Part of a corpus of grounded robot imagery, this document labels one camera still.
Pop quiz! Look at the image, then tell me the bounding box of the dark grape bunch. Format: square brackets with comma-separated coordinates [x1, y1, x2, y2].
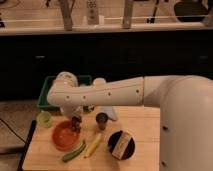
[71, 117, 82, 132]

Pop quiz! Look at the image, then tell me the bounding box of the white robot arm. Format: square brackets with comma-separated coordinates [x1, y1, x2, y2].
[47, 73, 213, 171]

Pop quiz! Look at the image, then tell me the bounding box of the red bowl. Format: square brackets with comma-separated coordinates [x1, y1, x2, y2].
[52, 120, 80, 151]

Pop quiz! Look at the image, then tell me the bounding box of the black bowl with sponge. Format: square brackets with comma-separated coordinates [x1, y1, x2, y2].
[108, 130, 135, 160]

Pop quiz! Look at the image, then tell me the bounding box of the small metal cup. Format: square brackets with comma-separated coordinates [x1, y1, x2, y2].
[96, 113, 108, 130]

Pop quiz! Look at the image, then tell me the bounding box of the white plastic object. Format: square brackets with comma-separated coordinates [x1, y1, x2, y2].
[100, 106, 118, 121]

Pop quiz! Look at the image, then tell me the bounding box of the light green cup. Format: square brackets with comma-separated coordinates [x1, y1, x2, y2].
[37, 111, 52, 128]

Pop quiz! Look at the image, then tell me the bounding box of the yellow banana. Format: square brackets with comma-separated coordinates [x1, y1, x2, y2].
[84, 133, 102, 158]

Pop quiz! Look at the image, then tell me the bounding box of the green cucumber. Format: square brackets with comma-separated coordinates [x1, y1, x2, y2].
[62, 140, 86, 162]

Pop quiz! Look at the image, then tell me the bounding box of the white remote control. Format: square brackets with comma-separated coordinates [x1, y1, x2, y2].
[86, 0, 99, 25]

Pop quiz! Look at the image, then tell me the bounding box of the left wooden post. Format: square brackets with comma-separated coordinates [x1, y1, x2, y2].
[59, 0, 72, 31]

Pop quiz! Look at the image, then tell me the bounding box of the wooden post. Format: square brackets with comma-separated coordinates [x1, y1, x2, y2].
[59, 0, 72, 31]
[122, 0, 134, 29]

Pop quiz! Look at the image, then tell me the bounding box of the right wooden post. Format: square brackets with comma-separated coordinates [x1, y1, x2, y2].
[122, 0, 134, 29]

